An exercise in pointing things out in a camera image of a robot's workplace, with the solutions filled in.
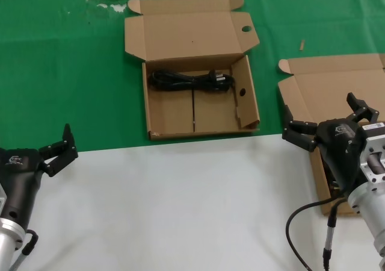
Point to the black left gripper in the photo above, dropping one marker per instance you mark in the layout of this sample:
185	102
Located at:
18	180

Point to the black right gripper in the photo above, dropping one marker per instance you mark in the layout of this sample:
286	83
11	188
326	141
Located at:
338	146

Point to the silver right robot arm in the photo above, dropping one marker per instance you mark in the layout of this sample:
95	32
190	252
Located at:
371	213

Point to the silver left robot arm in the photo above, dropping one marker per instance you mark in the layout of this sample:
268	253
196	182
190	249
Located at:
7	244

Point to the open cardboard box with hole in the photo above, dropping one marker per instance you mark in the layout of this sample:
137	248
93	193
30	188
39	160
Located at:
180	36

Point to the green table mat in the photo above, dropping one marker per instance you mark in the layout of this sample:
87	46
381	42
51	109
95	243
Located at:
45	72

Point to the long cardboard sliver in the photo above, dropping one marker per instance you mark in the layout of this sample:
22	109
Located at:
302	45

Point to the clear torn tape scrap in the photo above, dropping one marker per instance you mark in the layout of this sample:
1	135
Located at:
118	8

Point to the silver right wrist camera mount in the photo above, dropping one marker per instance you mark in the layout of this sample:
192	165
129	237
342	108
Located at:
373	146

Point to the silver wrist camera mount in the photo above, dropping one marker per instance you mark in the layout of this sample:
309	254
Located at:
1	198
373	146

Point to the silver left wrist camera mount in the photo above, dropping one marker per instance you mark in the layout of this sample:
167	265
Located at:
1	198

